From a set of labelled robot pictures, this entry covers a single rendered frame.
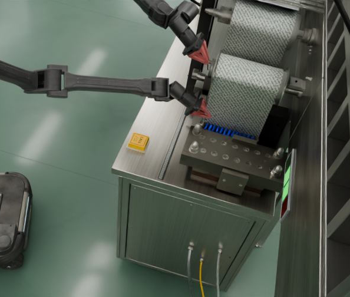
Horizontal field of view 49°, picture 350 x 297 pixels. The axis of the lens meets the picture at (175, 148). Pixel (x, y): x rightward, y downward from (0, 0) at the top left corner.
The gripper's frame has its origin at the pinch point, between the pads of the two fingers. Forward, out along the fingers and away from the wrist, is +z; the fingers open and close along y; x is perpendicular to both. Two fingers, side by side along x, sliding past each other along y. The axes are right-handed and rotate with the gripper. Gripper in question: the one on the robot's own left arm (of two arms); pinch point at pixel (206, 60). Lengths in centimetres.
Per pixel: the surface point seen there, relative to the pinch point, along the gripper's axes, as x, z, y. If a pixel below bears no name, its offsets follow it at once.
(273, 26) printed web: 21.6, 7.6, -17.4
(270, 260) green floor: -53, 132, -5
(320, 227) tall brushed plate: 38, 20, 71
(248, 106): 6.1, 21.3, 6.9
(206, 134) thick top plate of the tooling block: -12.8, 21.7, 13.3
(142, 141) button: -37.0, 9.9, 17.5
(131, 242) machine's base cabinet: -80, 52, 31
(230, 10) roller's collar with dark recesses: 9.3, -5.0, -22.6
